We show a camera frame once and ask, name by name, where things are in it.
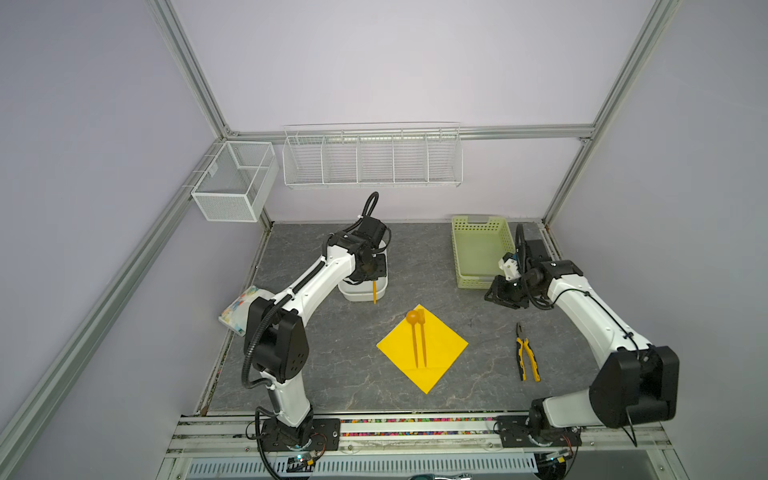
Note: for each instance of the white mesh box basket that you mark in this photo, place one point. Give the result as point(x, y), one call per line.
point(236, 184)

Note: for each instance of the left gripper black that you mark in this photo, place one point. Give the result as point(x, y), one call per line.
point(380, 271)

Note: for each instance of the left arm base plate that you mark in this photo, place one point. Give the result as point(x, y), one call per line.
point(300, 433)

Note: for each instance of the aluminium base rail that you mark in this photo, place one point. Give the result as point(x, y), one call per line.
point(237, 435)

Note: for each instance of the orange plastic spoon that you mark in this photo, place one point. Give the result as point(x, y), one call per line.
point(413, 319)

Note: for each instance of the yellow paper napkin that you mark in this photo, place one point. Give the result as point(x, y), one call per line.
point(444, 347)

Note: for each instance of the white oval plastic tub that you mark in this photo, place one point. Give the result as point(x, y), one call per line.
point(362, 292)

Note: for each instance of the yellow black pliers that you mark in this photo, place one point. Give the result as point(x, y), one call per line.
point(524, 349)

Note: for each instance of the green perforated plastic basket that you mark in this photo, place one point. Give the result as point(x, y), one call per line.
point(478, 244)

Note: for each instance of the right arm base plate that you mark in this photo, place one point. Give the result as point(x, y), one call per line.
point(518, 431)

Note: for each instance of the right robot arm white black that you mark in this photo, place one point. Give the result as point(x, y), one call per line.
point(637, 381)

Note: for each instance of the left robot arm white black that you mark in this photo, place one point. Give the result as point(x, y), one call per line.
point(276, 345)

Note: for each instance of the orange plastic fork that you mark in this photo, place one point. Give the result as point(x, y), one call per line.
point(421, 320)

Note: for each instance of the white wire wall rack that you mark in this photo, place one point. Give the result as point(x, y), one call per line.
point(391, 154)

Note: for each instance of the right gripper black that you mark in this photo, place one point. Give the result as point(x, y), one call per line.
point(497, 296)

